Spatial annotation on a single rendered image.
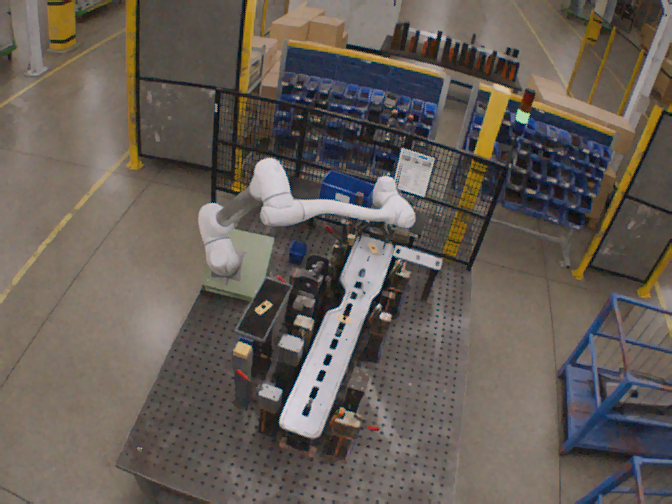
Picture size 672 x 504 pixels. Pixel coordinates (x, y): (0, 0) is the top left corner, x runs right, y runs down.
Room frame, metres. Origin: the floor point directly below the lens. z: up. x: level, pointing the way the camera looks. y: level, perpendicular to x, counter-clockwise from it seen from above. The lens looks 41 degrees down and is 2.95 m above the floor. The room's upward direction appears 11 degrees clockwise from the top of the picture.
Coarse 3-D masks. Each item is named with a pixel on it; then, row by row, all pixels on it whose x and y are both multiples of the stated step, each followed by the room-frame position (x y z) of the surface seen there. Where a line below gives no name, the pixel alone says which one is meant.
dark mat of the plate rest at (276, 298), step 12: (264, 288) 1.71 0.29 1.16; (276, 288) 1.72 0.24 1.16; (288, 288) 1.74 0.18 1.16; (264, 300) 1.63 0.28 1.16; (276, 300) 1.65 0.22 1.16; (252, 312) 1.55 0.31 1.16; (264, 312) 1.56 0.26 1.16; (276, 312) 1.58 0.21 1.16; (240, 324) 1.46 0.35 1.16; (252, 324) 1.48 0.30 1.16; (264, 324) 1.49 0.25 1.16; (264, 336) 1.43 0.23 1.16
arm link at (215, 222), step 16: (272, 160) 2.04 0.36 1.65; (256, 176) 1.97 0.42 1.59; (272, 176) 1.95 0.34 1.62; (256, 192) 1.94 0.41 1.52; (272, 192) 1.90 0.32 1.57; (288, 192) 1.94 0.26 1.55; (208, 208) 2.18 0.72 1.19; (224, 208) 2.09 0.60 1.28; (240, 208) 2.01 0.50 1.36; (208, 224) 2.09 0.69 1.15; (224, 224) 2.07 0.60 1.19; (208, 240) 2.06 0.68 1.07
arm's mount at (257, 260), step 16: (240, 240) 2.25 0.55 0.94; (256, 240) 2.26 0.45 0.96; (272, 240) 2.27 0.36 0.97; (256, 256) 2.19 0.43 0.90; (208, 272) 2.09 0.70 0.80; (256, 272) 2.12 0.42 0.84; (208, 288) 2.04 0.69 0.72; (224, 288) 2.03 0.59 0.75; (240, 288) 2.05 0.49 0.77; (256, 288) 2.06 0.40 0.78
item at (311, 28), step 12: (300, 12) 7.09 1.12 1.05; (312, 12) 7.19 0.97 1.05; (324, 12) 7.43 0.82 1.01; (276, 24) 6.34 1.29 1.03; (288, 24) 6.36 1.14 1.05; (300, 24) 6.44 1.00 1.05; (312, 24) 6.69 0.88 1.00; (324, 24) 6.66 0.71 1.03; (336, 24) 6.70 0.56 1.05; (276, 36) 6.34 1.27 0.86; (288, 36) 6.31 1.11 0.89; (300, 36) 6.41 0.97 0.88; (312, 36) 6.68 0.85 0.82; (324, 36) 6.65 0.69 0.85; (336, 36) 6.64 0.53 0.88
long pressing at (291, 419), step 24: (360, 240) 2.38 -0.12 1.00; (360, 264) 2.18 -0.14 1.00; (384, 264) 2.21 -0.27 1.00; (360, 288) 1.99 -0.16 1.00; (336, 312) 1.80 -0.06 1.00; (360, 312) 1.83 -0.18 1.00; (312, 360) 1.47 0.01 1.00; (336, 360) 1.50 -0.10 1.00; (312, 384) 1.33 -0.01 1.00; (336, 384) 1.36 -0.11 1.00; (288, 408) 1.18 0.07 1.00; (312, 408) 1.20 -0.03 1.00; (312, 432) 1.08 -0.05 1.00
